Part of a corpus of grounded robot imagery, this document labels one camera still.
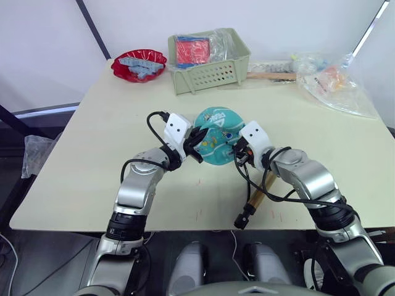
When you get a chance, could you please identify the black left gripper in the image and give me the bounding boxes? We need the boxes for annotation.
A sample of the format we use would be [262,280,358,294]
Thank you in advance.
[183,127,209,165]

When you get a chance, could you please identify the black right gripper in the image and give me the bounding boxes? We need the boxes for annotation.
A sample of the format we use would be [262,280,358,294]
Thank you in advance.
[228,137,256,168]

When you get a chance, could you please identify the teal deflated ball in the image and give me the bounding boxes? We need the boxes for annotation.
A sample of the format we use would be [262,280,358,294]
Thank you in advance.
[193,106,246,166]

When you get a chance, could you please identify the black pump hose with needle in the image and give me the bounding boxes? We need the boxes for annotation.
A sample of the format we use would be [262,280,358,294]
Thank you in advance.
[233,154,252,214]

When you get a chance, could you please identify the gold hand pump black handle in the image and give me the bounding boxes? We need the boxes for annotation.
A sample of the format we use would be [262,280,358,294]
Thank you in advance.
[233,172,277,229]

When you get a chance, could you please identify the pale green perforated basket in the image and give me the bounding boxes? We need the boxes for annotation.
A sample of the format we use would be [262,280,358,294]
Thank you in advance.
[167,27,252,97]

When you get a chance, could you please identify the wooden stick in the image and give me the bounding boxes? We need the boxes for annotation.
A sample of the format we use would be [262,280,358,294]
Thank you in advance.
[246,71,297,81]

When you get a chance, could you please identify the short blue toy block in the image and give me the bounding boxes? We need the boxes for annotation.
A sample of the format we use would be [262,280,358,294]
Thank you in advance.
[129,69,155,80]

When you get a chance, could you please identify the red packet with blue edge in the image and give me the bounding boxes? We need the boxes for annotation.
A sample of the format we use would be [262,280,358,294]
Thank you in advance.
[174,35,212,67]

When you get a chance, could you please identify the long blue toy block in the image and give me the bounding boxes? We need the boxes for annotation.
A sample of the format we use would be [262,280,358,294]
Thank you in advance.
[118,57,165,71]

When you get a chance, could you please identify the small clear plastic bag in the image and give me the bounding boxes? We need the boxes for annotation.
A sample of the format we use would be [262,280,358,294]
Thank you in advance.
[209,28,239,63]

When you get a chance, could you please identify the red plastic bowl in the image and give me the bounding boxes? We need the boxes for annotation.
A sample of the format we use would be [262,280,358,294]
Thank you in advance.
[110,48,168,84]

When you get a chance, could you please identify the grey rounded robot leg cover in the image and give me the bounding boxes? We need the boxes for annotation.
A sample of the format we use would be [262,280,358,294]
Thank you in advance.
[243,242,293,288]
[167,241,211,296]

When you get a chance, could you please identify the large clear plastic bag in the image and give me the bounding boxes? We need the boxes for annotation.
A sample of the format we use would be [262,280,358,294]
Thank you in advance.
[291,52,379,120]

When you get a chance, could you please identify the orange item in bag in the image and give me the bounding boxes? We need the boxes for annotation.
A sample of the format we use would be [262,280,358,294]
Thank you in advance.
[319,65,346,90]

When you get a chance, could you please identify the grey robot torso edge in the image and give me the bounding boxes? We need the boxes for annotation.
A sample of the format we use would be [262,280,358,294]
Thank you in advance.
[73,281,395,296]

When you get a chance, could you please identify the crumpled clear plastic wrap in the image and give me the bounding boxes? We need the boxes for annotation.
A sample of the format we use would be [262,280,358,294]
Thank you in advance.
[20,133,57,179]

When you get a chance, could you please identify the white and black slanted bar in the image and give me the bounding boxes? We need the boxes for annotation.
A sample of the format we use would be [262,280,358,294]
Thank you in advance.
[352,0,391,57]

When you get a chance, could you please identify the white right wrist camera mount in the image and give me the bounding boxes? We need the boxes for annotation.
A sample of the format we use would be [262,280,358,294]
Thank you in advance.
[239,120,273,170]

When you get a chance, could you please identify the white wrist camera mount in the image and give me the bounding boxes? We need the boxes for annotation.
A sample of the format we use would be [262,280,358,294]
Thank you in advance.
[162,112,194,162]
[239,120,273,170]

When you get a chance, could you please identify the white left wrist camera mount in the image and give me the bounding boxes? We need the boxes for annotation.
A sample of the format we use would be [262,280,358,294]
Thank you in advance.
[162,112,194,162]

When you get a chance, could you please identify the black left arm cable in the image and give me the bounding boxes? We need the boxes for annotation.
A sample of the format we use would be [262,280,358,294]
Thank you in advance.
[120,110,183,186]

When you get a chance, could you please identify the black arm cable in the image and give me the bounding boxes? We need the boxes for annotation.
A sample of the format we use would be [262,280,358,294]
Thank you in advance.
[243,146,356,214]
[120,110,183,186]

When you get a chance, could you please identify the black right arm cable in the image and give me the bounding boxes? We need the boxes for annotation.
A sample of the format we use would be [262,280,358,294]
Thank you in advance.
[243,146,356,214]

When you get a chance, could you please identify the thin white cable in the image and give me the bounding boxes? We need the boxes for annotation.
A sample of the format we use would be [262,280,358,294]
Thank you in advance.
[230,230,248,280]

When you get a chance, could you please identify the black slanted frame bar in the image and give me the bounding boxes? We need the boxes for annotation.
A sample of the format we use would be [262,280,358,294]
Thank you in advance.
[75,0,111,60]

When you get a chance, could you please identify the black low frame bar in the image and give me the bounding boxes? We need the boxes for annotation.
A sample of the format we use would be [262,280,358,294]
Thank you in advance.
[0,104,43,138]

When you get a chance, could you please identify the thick white cable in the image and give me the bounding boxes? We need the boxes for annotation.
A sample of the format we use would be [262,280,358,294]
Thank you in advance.
[0,231,19,296]

